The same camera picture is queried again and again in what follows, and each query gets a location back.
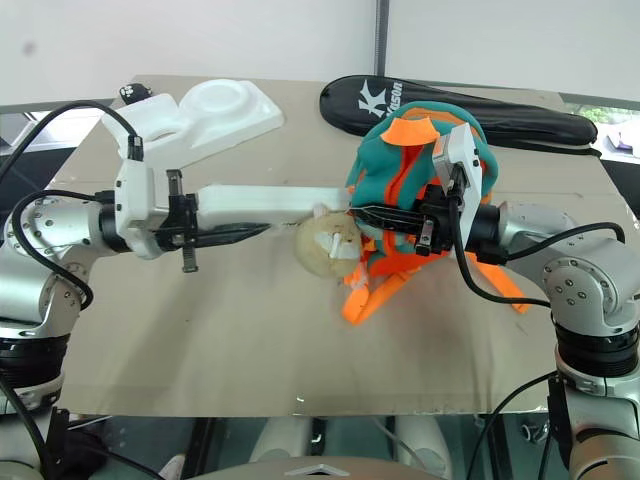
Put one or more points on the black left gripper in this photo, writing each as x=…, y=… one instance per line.
x=177, y=227

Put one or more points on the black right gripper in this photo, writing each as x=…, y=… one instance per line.
x=439, y=225

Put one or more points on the long white box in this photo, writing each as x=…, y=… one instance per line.
x=260, y=202

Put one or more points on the orange and teal backpack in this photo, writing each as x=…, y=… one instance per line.
x=385, y=165

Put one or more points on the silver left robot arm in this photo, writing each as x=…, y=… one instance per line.
x=50, y=227

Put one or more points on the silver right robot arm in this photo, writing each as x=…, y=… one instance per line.
x=575, y=270

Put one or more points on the beige plush ball pendant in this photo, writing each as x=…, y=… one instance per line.
x=315, y=250

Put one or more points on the white moulded foam packaging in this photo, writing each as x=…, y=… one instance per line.
x=220, y=112

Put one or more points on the black racket bag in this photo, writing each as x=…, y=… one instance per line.
x=525, y=120

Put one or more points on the small black paw-print object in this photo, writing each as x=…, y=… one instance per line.
x=134, y=91

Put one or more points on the black vertical pole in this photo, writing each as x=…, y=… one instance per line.
x=382, y=35

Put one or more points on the white rounded robot leg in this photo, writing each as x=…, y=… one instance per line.
x=280, y=437
x=425, y=442

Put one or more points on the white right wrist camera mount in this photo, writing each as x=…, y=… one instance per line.
x=470, y=160

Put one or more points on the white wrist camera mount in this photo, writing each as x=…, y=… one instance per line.
x=470, y=160
x=135, y=200

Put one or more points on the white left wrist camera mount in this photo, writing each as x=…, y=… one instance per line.
x=135, y=200

